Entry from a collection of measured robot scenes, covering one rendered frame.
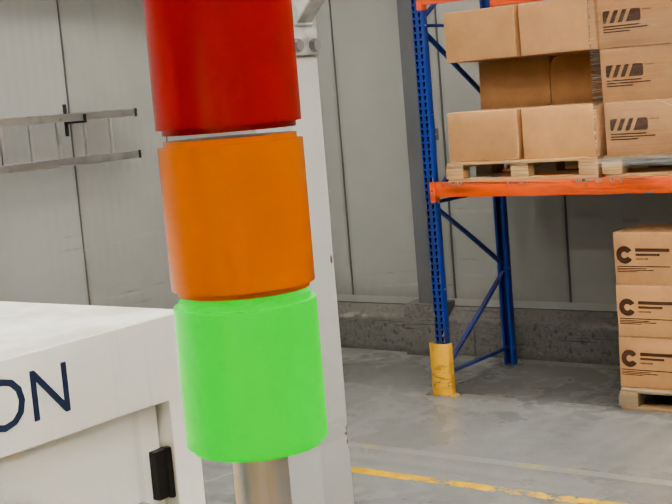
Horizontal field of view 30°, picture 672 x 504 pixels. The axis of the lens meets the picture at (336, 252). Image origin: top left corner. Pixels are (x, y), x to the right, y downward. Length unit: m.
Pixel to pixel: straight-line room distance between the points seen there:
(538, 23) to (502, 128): 0.78
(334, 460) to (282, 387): 2.71
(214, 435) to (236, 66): 0.12
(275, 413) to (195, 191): 0.08
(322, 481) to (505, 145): 6.13
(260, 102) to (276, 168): 0.02
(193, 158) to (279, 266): 0.05
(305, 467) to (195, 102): 2.74
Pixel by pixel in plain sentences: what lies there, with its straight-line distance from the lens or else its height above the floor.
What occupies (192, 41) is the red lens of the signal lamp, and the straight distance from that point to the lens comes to 0.41.
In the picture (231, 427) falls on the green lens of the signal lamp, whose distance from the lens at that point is 0.42.
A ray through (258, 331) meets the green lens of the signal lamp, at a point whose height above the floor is 2.21.
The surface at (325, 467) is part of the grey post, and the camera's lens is 3.10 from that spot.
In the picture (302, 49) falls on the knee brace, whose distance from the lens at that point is 2.98.
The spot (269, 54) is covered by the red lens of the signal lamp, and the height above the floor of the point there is 2.29.
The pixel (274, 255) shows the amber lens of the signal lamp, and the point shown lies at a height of 2.23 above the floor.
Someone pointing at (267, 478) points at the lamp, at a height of 2.15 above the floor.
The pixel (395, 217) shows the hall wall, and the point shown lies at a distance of 11.18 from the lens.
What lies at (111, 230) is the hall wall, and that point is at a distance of 10.81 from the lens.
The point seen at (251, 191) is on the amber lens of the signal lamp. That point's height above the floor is 2.25.
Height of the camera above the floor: 2.28
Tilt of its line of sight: 7 degrees down
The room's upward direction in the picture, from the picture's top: 5 degrees counter-clockwise
